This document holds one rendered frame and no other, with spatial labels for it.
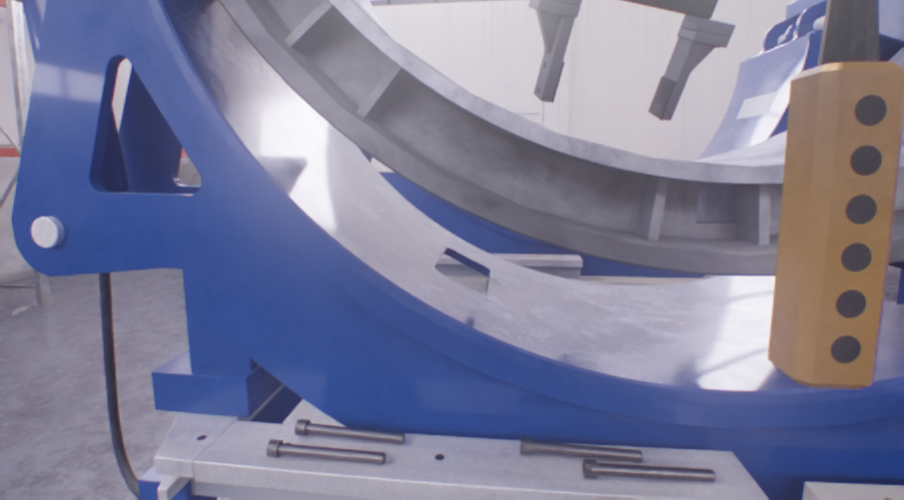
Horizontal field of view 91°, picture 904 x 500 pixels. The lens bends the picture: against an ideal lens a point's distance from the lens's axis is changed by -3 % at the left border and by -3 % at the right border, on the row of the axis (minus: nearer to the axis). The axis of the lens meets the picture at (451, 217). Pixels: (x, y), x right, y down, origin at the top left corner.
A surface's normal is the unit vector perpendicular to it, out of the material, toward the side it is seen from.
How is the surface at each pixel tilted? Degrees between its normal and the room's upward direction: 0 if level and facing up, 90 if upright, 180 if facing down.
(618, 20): 90
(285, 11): 90
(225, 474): 90
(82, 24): 90
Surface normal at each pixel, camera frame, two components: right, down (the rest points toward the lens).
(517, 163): -0.11, 0.12
